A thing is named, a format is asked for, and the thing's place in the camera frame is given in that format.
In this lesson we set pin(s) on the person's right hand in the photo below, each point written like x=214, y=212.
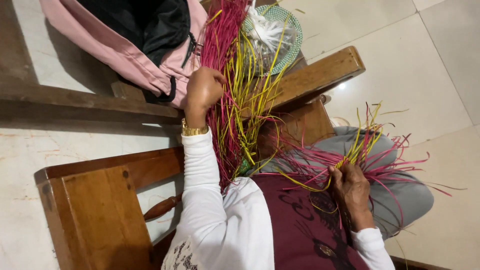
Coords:
x=352, y=195

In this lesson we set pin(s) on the person's left hand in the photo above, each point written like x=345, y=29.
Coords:
x=202, y=92

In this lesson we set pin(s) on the person's left fingers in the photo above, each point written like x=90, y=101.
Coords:
x=219, y=83

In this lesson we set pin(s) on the bundle of pink yellow straw strips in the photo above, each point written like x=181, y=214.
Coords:
x=228, y=123

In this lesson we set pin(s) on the unfinished pink yellow straw weave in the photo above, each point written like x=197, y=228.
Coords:
x=360, y=153

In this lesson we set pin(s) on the gold wrist watch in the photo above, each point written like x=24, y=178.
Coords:
x=194, y=129

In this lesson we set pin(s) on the clear plastic bag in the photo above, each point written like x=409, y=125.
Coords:
x=268, y=37

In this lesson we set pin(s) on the wooden bench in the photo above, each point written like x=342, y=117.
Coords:
x=300, y=80

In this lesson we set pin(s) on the green woven round basket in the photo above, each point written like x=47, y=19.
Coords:
x=290, y=26

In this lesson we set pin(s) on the pink backpack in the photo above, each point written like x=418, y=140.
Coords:
x=123, y=48

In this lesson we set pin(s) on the maroon printed shirt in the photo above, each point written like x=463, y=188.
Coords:
x=300, y=228

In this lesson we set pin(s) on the wooden chair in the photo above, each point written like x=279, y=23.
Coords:
x=97, y=210

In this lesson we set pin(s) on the grey skirt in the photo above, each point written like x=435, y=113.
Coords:
x=405, y=195

